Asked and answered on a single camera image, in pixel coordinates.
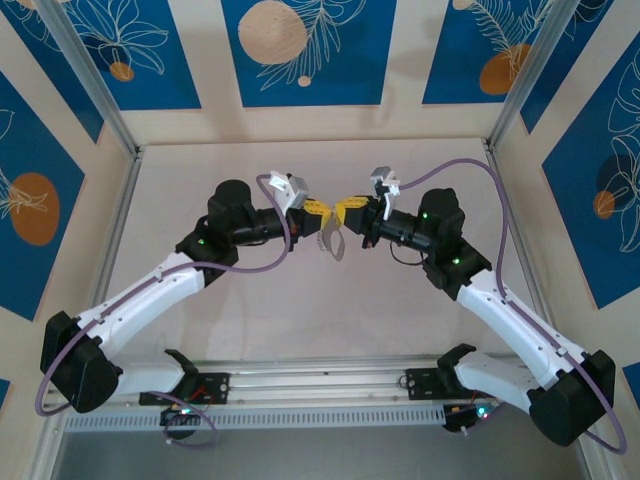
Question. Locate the aluminium frame post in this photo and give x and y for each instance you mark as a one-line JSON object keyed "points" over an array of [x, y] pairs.
{"points": [[92, 75], [530, 75]]}

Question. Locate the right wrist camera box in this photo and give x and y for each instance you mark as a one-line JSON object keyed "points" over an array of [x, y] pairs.
{"points": [[386, 187]]}

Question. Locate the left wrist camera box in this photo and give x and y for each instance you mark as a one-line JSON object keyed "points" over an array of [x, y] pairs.
{"points": [[292, 192]]}

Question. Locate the aluminium frame side rail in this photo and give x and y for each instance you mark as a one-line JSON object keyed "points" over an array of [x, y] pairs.
{"points": [[525, 235], [122, 215]]}

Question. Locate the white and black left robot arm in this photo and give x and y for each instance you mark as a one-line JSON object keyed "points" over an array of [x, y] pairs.
{"points": [[145, 300]]}

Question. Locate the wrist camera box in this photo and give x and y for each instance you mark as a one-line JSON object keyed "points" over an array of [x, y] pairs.
{"points": [[292, 192], [386, 187]]}

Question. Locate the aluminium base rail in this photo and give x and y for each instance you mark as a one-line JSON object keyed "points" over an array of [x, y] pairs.
{"points": [[310, 380]]}

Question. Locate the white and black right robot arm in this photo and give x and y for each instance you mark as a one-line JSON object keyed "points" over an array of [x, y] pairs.
{"points": [[505, 320]]}

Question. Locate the control board with green light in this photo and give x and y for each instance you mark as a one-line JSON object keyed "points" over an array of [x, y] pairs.
{"points": [[465, 417], [180, 415]]}

